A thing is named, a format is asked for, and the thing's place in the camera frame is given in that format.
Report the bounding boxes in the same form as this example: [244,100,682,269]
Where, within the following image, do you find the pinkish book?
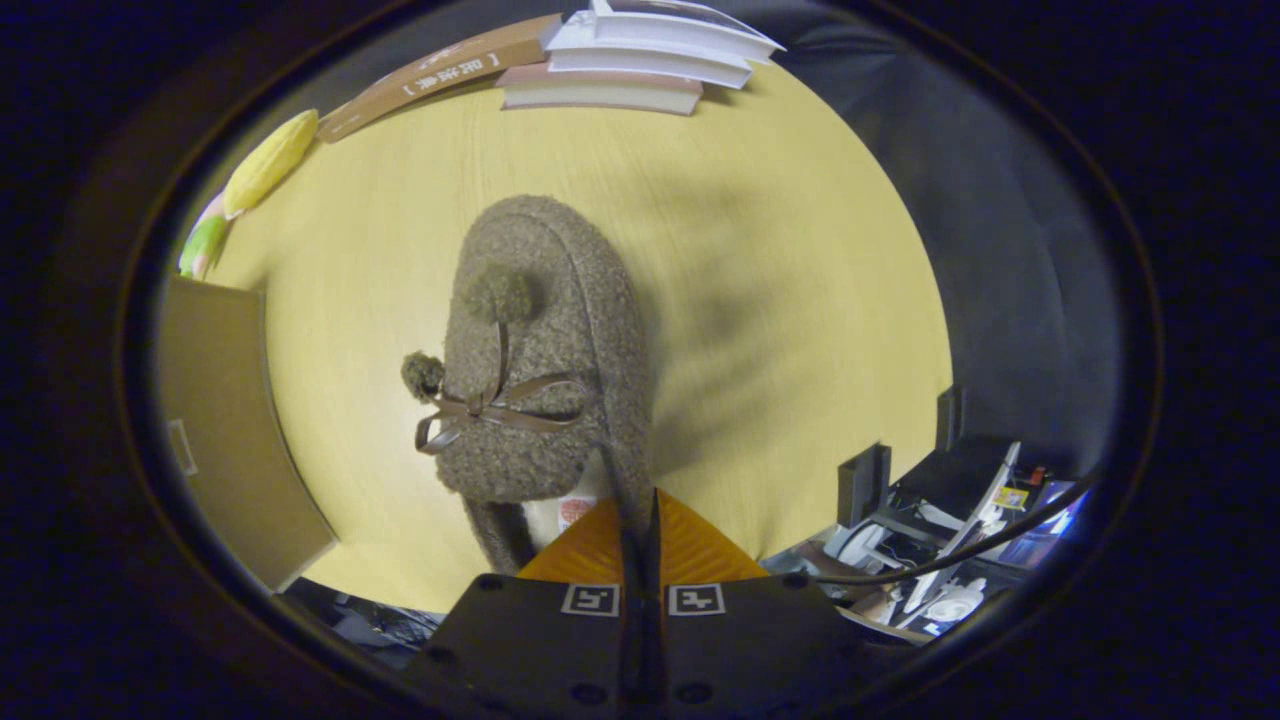
[496,65,705,117]

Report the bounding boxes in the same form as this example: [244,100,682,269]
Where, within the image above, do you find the yellow corn plush toy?
[222,108,321,220]

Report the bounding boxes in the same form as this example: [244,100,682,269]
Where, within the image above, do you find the brown fabric storage box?
[158,278,338,593]

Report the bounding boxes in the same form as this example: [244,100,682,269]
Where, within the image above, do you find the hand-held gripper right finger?
[640,488,883,717]

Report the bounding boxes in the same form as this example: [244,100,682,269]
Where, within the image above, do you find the black backdrop cloth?
[735,0,1123,476]

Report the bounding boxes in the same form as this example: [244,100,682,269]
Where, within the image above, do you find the black upright block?
[935,385,967,452]
[837,443,892,528]

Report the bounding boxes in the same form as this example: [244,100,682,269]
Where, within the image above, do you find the thick white book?
[544,20,757,90]

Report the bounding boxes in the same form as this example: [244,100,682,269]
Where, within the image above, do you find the pile of mixed equipment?
[765,435,1091,641]

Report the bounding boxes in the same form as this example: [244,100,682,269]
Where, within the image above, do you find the brown book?
[316,14,563,144]

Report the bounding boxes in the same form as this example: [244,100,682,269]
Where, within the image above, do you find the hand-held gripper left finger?
[400,497,642,717]

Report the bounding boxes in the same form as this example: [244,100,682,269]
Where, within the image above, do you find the brown fuzzy shoe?
[400,195,657,577]

